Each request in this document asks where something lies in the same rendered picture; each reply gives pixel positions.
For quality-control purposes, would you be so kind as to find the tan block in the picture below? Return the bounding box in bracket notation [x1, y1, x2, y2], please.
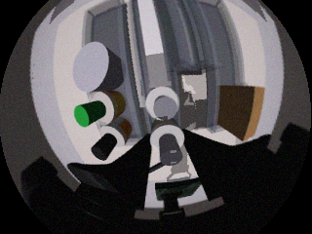
[217, 85, 265, 141]

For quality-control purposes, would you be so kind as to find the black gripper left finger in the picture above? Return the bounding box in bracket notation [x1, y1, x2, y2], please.
[67, 134, 152, 211]

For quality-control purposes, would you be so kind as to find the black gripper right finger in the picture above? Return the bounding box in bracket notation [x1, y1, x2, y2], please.
[181, 129, 270, 202]

